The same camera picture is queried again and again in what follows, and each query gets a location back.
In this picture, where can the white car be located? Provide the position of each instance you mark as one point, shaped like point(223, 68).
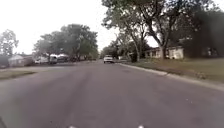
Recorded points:
point(108, 59)

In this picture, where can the grey asphalt road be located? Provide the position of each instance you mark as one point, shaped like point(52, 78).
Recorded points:
point(100, 96)

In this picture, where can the pale concrete kerb strip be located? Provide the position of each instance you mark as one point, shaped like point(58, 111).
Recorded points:
point(156, 71)

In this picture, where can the tall thin-trunked tree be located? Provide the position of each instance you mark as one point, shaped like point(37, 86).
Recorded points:
point(128, 20)

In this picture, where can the group of leafy trees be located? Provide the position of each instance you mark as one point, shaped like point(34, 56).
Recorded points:
point(71, 40)

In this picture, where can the row of parked vehicles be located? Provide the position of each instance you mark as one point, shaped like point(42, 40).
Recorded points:
point(51, 59)

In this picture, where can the large forked tree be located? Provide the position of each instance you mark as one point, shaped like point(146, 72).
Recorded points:
point(163, 20)

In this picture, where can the grass lawn with dry patches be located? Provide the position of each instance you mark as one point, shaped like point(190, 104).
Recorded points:
point(196, 68)

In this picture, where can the dark dense tree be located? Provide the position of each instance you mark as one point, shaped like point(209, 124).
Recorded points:
point(206, 33)

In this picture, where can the narrow grass verge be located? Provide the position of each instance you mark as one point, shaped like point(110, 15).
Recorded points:
point(13, 74)

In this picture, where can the leafy green tree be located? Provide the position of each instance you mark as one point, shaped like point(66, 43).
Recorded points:
point(6, 41)

